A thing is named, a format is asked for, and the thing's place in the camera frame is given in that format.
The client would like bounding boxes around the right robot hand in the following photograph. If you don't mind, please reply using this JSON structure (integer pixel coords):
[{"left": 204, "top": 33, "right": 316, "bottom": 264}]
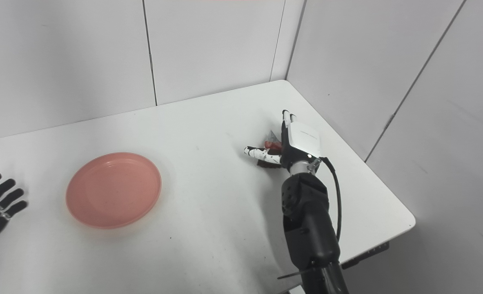
[{"left": 243, "top": 109, "right": 321, "bottom": 169}]

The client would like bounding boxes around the chocolate cake slice with fruit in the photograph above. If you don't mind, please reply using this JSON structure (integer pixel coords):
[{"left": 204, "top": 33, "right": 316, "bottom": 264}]
[{"left": 256, "top": 130, "right": 285, "bottom": 169}]

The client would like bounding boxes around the pink plate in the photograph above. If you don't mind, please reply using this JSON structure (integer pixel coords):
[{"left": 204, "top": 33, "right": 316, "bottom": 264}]
[{"left": 65, "top": 152, "right": 162, "bottom": 229}]

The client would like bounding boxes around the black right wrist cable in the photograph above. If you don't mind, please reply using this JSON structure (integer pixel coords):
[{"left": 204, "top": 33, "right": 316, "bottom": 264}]
[{"left": 310, "top": 157, "right": 342, "bottom": 241}]

